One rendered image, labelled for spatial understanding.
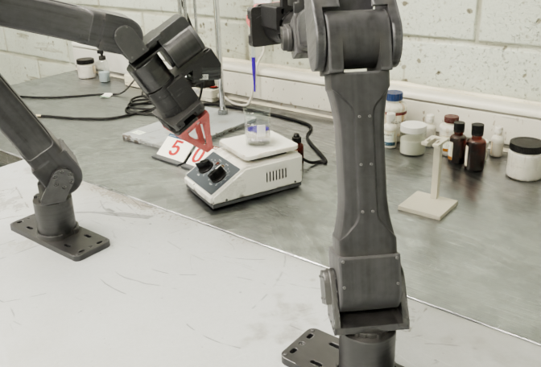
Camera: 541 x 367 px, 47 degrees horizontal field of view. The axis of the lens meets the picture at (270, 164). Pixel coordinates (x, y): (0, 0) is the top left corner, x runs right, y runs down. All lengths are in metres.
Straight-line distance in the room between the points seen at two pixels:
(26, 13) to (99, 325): 0.46
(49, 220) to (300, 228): 0.42
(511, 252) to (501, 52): 0.56
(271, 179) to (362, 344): 0.56
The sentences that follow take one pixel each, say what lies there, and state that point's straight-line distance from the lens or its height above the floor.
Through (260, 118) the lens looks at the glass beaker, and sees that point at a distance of 1.17.
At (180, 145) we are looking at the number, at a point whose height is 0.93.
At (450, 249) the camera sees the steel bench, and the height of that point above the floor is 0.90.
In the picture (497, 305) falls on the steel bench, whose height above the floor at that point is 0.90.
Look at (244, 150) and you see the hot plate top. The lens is 1.18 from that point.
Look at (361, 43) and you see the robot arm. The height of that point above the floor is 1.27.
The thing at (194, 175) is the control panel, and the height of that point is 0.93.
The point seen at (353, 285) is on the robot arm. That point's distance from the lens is 0.67.
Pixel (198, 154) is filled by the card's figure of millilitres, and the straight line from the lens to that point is 1.36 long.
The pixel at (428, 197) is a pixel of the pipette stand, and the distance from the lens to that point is 1.18.
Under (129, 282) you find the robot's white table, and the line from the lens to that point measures 0.96.
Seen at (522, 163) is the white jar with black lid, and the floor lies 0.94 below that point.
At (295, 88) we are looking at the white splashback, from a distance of 1.69.
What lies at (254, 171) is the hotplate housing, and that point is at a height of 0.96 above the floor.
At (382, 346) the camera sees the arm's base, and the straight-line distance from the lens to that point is 0.70.
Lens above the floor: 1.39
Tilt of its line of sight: 21 degrees down
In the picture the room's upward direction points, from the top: 2 degrees counter-clockwise
